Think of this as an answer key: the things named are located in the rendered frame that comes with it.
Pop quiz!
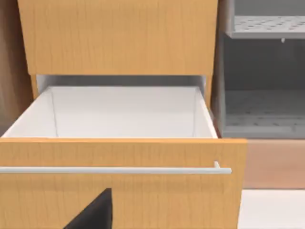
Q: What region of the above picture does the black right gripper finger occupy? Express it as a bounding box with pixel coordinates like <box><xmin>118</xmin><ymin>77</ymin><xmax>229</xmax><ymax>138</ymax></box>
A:
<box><xmin>62</xmin><ymin>187</ymin><xmax>112</xmax><ymax>229</ymax></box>

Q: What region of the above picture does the pale wooden drawer front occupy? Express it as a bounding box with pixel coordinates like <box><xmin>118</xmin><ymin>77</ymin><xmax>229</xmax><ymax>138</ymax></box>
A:
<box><xmin>0</xmin><ymin>137</ymin><xmax>248</xmax><ymax>229</ymax></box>

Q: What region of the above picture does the wooden cupboard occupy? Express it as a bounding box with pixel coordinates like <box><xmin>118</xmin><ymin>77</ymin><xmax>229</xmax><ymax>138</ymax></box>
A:
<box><xmin>0</xmin><ymin>0</ymin><xmax>305</xmax><ymax>190</ymax></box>

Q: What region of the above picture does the closed wooden drawer front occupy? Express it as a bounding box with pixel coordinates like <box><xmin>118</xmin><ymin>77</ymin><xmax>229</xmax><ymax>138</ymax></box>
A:
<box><xmin>17</xmin><ymin>0</ymin><xmax>219</xmax><ymax>76</ymax></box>

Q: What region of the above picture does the grey pierced shelf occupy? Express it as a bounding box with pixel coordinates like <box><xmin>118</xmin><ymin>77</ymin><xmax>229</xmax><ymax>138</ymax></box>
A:
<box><xmin>226</xmin><ymin>15</ymin><xmax>305</xmax><ymax>39</ymax></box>

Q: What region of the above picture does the long metal drawer handle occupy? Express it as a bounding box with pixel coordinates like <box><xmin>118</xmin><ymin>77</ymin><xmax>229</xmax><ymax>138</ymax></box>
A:
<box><xmin>0</xmin><ymin>161</ymin><xmax>232</xmax><ymax>175</ymax></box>

